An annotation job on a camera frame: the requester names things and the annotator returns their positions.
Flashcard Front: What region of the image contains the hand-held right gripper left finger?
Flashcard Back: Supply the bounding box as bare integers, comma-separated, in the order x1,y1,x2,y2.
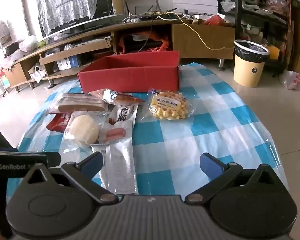
22,152,120,205

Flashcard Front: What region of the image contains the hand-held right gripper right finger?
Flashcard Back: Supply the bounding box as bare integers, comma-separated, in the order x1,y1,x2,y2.
184,152,282,205

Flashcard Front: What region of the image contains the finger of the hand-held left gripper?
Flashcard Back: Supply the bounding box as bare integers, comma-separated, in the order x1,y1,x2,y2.
46,152,62,168

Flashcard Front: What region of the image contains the white foil snack packet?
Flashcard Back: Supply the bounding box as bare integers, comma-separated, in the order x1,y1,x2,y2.
91,140,138,195

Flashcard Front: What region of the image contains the brown sliced bread packet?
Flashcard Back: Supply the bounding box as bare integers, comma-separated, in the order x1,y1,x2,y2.
49,92,109,114

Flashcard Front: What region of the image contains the yellow waffle packet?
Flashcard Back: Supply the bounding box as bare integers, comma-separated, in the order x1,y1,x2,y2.
146,87,197,122

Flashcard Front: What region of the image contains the orange clear snack packet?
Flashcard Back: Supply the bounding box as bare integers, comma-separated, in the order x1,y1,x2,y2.
89,88,144,104

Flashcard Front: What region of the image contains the red cardboard box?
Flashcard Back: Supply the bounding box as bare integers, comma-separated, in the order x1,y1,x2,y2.
77,51,180,93

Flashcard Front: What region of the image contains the blue checked tablecloth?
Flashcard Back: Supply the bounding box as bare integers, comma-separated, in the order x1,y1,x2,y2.
6,62,289,205

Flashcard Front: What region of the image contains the red snack packet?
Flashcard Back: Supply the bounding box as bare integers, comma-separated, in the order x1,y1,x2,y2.
46,112,73,133

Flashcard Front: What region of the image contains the round white bun packet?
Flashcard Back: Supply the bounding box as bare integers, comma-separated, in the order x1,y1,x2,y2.
62,110,110,153

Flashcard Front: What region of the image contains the clear sausage packet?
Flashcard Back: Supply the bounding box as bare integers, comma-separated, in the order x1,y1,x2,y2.
97,102,140,145

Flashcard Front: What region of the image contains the blue and white box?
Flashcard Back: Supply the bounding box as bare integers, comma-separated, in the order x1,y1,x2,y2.
57,56,81,71

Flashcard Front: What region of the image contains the beige trash bin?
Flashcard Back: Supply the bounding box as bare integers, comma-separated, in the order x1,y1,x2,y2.
233,39,270,88

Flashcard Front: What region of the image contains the white plastic bag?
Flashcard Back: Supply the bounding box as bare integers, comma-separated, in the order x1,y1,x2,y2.
280,70,300,92

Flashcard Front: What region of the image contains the wooden television stand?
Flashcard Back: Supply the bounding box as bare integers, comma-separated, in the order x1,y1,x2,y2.
1,17,237,90

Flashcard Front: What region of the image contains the orange plastic bag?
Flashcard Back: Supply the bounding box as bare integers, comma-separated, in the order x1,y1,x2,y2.
119,30,172,54

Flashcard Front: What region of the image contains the white printed carton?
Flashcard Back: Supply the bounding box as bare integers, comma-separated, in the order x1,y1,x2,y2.
0,20,12,45

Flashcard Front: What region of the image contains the metal pot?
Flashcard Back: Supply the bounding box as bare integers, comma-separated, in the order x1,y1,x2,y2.
132,34,150,42

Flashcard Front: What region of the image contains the red plastic bag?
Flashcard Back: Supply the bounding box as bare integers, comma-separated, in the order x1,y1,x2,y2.
204,14,225,25

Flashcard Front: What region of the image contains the black shelf rack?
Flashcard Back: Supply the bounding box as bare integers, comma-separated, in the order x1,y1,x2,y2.
216,0,300,78

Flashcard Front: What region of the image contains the white lace cloth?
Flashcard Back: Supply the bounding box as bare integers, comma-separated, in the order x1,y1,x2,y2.
36,0,99,20

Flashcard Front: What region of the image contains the black router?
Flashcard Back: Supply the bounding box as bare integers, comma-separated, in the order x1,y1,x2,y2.
125,1,178,20

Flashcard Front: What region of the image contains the clear crumpled plastic bag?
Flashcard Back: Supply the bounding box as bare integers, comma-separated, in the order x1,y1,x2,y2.
220,0,237,12

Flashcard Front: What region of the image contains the pink wrapped package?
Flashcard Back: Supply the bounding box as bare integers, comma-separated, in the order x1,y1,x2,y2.
265,0,289,14

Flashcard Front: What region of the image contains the yellow cable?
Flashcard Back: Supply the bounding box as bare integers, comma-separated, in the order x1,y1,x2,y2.
134,0,235,50

